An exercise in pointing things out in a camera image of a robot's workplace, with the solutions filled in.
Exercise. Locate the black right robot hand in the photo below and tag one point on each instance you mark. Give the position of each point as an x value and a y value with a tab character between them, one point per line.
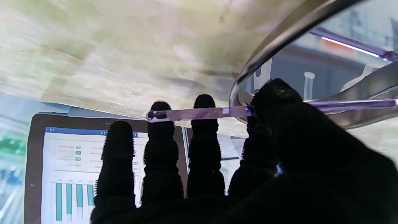
311	174

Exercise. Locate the printed laboratory backdrop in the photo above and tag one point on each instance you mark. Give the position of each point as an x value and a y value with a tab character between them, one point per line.
62	161

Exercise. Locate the steel kidney tray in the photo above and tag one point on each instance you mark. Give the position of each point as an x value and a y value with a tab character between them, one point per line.
326	68

